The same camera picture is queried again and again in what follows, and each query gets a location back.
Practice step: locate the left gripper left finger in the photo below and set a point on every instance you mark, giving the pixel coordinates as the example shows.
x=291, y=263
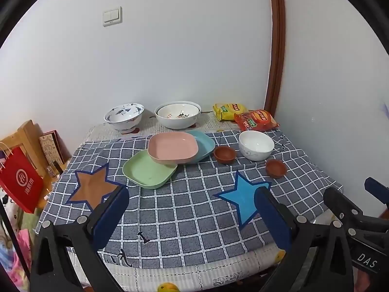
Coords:
x=52, y=268

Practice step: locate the red paper bag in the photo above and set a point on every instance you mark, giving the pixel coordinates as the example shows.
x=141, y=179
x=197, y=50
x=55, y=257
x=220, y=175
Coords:
x=20, y=180

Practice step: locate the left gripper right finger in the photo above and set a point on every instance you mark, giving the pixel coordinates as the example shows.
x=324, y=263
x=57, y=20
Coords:
x=330, y=269

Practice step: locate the white ceramic bowl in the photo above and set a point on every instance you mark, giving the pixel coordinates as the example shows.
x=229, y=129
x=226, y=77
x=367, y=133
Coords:
x=255, y=146

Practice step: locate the pink square plate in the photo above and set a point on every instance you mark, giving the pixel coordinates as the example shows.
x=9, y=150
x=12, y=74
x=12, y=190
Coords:
x=172, y=148

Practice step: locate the blue patterned white bowl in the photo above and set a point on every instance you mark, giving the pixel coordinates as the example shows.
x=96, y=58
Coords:
x=125, y=118

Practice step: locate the teal square plate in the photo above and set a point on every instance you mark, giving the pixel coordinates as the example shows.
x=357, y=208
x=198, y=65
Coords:
x=205, y=144

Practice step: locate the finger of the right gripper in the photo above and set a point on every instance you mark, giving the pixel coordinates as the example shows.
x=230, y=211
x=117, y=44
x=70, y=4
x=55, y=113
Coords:
x=378, y=190
x=339, y=204

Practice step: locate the brown wooden door frame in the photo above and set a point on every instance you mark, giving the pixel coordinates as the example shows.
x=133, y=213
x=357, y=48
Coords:
x=277, y=55

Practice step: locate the large white outer bowl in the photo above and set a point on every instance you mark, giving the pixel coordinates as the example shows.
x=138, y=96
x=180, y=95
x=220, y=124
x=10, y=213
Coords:
x=178, y=115

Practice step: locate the brown clay bowl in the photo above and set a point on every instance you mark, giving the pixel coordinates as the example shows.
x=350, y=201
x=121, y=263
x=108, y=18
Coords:
x=275, y=169
x=224, y=154

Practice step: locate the green square plate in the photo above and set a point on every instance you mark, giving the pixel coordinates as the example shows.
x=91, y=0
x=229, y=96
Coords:
x=147, y=173

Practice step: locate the white wall switch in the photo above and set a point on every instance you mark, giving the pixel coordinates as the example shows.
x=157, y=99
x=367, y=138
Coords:
x=112, y=17

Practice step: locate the yellow chips bag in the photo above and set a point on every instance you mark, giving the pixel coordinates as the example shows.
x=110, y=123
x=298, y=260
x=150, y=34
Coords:
x=227, y=111

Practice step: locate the patterned gift box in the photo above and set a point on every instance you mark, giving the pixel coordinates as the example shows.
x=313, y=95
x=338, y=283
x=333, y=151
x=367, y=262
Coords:
x=54, y=150

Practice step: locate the red chips bag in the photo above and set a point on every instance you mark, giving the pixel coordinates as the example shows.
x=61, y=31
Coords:
x=258, y=120

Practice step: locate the grey checked tablecloth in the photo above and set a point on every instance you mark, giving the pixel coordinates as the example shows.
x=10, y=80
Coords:
x=183, y=223

